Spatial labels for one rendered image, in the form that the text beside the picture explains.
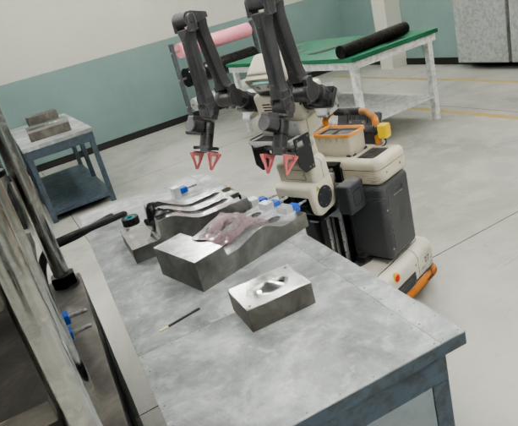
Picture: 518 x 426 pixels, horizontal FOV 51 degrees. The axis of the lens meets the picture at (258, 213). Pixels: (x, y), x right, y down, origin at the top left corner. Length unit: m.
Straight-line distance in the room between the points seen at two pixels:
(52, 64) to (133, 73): 1.17
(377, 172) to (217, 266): 1.04
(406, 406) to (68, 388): 0.78
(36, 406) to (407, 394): 0.81
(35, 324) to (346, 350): 0.73
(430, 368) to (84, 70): 7.70
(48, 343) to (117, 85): 7.82
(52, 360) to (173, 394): 0.46
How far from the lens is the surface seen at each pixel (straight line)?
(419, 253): 2.86
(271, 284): 1.59
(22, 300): 0.97
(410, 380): 1.38
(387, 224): 2.64
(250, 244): 1.85
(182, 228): 2.14
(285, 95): 2.05
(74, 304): 2.06
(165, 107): 8.92
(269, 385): 1.32
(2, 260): 0.95
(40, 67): 8.53
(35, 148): 5.71
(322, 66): 5.42
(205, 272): 1.76
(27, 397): 1.18
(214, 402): 1.33
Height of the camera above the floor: 1.63
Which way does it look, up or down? 22 degrees down
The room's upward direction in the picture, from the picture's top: 15 degrees counter-clockwise
